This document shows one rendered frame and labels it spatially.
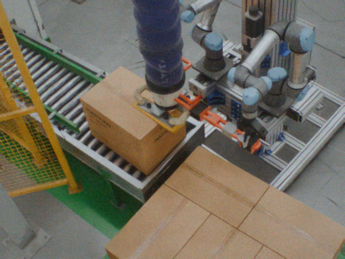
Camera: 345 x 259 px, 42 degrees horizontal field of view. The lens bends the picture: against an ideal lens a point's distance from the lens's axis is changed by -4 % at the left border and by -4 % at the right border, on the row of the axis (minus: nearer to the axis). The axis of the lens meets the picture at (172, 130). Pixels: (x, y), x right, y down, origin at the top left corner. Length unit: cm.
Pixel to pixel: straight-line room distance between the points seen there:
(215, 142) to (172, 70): 140
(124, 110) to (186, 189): 66
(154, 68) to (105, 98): 78
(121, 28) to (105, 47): 35
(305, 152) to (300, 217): 84
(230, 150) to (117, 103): 107
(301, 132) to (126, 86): 151
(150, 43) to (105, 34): 299
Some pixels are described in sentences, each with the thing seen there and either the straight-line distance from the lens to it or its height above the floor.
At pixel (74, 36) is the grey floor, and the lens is 542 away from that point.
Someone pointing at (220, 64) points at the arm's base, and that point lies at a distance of 313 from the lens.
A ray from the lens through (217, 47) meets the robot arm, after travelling 304.
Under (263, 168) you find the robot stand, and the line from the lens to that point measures 366.
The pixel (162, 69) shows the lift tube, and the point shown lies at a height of 152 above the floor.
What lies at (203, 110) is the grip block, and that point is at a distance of 260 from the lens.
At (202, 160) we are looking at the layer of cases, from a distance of 328.
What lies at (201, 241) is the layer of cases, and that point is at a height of 54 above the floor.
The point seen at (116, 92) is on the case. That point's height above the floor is 95.
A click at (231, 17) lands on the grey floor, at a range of 535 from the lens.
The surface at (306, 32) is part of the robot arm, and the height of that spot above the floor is 168.
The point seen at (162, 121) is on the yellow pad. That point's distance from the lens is 273.
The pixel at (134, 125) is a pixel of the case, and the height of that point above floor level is 95.
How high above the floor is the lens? 319
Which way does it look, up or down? 50 degrees down
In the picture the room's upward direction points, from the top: 8 degrees counter-clockwise
